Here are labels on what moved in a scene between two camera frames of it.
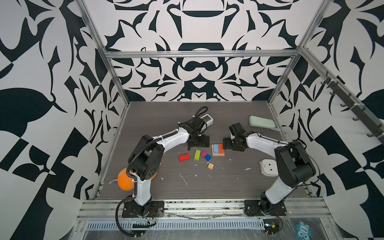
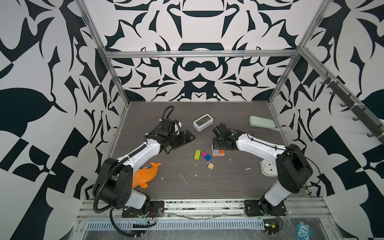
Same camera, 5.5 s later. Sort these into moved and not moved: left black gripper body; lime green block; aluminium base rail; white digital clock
Moved: left black gripper body
Not moved: lime green block; aluminium base rail; white digital clock
